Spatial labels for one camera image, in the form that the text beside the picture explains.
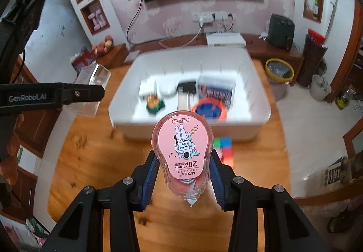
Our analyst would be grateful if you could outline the clear small plastic box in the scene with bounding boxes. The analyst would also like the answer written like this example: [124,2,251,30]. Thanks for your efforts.
[66,64,111,117]

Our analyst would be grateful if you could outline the white square charger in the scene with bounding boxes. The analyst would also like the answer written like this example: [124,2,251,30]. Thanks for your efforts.
[138,79,157,99]

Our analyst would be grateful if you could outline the white round case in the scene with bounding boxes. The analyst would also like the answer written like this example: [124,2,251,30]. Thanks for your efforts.
[159,83,177,98]

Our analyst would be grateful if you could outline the pink correction tape dispenser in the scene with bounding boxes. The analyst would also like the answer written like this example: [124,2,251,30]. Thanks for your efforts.
[151,110,213,207]

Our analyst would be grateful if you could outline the beige rectangular block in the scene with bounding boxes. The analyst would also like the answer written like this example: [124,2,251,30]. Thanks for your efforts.
[177,92,189,111]

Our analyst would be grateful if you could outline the red gift box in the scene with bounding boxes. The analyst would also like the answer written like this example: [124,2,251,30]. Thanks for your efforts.
[70,50,97,74]

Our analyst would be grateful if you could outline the decorative peaches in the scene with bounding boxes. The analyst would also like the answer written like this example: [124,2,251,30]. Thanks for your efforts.
[91,35,114,57]

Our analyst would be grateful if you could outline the small wooden side cabinet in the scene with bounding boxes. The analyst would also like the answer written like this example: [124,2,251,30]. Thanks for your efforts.
[96,44,129,69]

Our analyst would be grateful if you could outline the pink items in niche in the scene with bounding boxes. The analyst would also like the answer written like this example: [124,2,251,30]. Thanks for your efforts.
[88,9,109,32]

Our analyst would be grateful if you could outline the multicolour puzzle cube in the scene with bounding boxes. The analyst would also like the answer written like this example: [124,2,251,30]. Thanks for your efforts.
[213,137,234,169]

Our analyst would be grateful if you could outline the orange blue tape measure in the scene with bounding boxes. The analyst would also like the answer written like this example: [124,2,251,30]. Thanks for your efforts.
[191,98,227,122]

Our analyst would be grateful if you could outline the cooking oil bottle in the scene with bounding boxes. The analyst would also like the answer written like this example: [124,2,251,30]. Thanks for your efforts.
[335,85,356,110]

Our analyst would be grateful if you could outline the black power adapter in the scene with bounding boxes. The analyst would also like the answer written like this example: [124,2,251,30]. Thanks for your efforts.
[177,81,197,94]

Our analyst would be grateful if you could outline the white bucket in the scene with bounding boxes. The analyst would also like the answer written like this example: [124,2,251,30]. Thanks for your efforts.
[309,74,332,101]

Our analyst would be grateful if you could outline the yellow rim trash bin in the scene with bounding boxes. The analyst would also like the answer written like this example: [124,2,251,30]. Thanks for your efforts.
[265,59,295,101]

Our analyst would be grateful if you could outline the white plastic storage bin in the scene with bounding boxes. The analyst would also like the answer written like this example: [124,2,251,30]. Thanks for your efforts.
[108,46,271,141]

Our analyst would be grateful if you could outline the clear box with cards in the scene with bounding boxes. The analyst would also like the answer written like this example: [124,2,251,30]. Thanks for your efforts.
[196,74,236,109]

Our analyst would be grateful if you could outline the white power strip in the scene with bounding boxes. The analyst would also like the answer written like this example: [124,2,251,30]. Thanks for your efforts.
[191,11,230,23]

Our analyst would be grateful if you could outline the white set-top box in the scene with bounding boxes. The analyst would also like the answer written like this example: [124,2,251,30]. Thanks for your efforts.
[206,33,247,48]

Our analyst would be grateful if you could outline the dark wicker basket red lid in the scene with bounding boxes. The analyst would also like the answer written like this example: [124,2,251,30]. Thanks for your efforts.
[297,28,327,88]

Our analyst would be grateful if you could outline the dark green air fryer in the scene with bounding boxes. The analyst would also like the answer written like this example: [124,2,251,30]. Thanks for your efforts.
[268,14,295,51]

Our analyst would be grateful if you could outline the white cable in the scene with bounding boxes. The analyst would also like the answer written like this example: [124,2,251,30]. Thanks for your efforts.
[158,22,204,49]

